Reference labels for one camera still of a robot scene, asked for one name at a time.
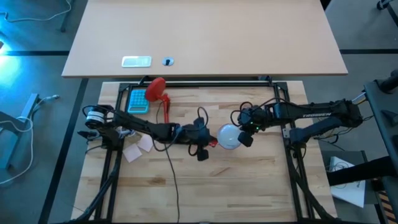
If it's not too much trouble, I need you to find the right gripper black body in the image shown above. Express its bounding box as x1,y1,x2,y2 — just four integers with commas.
239,107,268,133

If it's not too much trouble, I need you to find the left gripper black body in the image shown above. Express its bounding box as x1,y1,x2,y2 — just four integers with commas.
183,118,218,149

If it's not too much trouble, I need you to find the light blue upturned bowl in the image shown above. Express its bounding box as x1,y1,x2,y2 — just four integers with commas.
216,123,243,151

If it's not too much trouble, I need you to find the red desk lamp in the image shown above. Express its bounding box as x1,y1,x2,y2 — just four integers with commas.
145,77,242,151

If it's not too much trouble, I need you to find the pink paper note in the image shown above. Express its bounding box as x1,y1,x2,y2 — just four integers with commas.
123,143,143,163
137,133,154,153

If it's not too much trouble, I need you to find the blue calculator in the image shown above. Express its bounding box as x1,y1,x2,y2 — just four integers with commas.
127,89,150,114

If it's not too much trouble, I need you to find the beige wooden desk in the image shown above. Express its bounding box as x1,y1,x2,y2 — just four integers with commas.
61,0,349,78

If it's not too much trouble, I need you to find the silver metal rod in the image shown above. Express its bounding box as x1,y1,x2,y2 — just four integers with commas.
346,91,367,107

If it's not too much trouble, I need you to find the black metal beam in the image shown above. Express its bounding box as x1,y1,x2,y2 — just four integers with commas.
326,155,398,187

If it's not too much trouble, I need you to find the white paper sheet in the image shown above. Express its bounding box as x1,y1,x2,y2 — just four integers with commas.
328,155,367,208

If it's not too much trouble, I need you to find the black cylinder object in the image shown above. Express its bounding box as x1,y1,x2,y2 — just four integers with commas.
374,68,398,94

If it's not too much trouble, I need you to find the yellow black striped tape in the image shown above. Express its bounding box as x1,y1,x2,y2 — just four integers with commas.
376,189,394,220

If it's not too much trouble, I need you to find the black chair base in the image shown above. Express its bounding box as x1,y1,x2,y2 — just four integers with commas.
376,0,398,22

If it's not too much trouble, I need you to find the grey metal table leg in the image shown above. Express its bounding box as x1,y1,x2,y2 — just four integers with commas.
0,92,40,170

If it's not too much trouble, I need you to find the grey desk leg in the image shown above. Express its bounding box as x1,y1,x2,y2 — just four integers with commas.
60,0,77,34

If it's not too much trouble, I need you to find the black lamp power cable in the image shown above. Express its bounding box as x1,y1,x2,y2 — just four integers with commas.
155,101,182,224

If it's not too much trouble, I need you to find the black metal table frame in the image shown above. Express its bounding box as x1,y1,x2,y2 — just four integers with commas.
62,76,340,224

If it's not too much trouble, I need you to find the white floor cable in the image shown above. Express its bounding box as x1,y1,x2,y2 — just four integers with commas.
0,94,62,185
0,0,73,23

